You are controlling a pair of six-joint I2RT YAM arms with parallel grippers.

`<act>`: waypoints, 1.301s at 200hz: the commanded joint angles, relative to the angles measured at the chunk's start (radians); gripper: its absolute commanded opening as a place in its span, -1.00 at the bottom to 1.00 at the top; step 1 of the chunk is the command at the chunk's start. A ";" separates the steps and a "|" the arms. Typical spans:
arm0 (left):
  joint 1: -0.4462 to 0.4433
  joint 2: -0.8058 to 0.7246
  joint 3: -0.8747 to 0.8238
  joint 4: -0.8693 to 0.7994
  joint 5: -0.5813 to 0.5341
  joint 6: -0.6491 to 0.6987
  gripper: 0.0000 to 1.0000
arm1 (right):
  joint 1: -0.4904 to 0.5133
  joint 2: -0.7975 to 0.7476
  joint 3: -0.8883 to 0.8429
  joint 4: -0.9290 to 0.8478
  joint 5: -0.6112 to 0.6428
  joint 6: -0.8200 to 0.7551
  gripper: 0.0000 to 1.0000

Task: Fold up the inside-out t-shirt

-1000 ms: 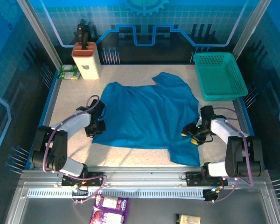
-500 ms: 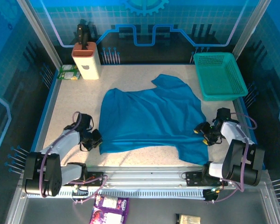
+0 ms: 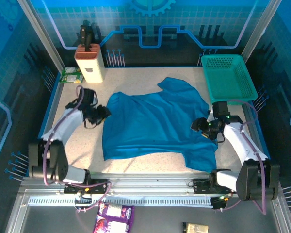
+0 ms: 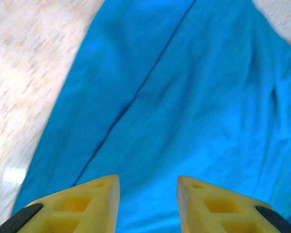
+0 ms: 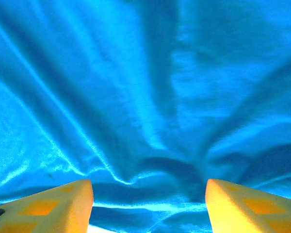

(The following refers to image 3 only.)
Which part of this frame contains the small black electronics box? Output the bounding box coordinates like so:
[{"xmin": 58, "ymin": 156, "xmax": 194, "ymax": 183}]
[{"xmin": 211, "ymin": 195, "xmax": 232, "ymax": 211}]

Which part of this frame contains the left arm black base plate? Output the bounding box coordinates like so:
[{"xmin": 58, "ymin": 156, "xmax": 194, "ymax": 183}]
[{"xmin": 64, "ymin": 179, "xmax": 108, "ymax": 195}]

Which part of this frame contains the cream knife block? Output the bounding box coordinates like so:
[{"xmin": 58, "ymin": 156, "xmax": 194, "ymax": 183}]
[{"xmin": 74, "ymin": 43, "xmax": 105, "ymax": 83}]

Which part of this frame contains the purple snack bag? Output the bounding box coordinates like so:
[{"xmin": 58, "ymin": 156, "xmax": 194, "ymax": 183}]
[{"xmin": 91, "ymin": 200, "xmax": 135, "ymax": 233}]

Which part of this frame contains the blue t-shirt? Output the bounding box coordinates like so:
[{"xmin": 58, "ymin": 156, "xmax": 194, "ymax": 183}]
[{"xmin": 101, "ymin": 77, "xmax": 218, "ymax": 172}]

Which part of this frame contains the aluminium frame post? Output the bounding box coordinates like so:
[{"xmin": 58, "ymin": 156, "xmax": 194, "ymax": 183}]
[
  {"xmin": 16, "ymin": 0, "xmax": 65, "ymax": 71},
  {"xmin": 241, "ymin": 0, "xmax": 283, "ymax": 58}
]

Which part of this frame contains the black knife handle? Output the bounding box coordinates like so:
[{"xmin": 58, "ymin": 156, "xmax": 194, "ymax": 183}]
[
  {"xmin": 84, "ymin": 33, "xmax": 93, "ymax": 52},
  {"xmin": 80, "ymin": 24, "xmax": 87, "ymax": 46}
]

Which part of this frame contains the aluminium frame rail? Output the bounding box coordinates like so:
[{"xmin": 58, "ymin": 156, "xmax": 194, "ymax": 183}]
[{"xmin": 19, "ymin": 172, "xmax": 282, "ymax": 195}]

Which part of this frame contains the green snack packet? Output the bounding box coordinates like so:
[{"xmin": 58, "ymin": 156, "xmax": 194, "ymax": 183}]
[
  {"xmin": 63, "ymin": 67, "xmax": 81, "ymax": 75},
  {"xmin": 60, "ymin": 73, "xmax": 84, "ymax": 84}
]

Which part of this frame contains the green plastic basket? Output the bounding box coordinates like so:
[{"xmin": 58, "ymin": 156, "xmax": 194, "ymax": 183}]
[{"xmin": 200, "ymin": 54, "xmax": 258, "ymax": 105}]

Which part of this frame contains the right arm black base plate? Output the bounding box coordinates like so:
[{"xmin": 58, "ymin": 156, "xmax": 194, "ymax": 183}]
[{"xmin": 193, "ymin": 178, "xmax": 237, "ymax": 195}]

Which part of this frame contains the slotted grey cable duct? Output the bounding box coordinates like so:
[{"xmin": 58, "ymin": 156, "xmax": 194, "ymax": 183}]
[{"xmin": 28, "ymin": 197, "xmax": 214, "ymax": 208}]

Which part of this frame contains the dark gold packet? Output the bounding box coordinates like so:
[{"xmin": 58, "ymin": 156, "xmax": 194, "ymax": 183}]
[{"xmin": 182, "ymin": 222, "xmax": 209, "ymax": 233}]

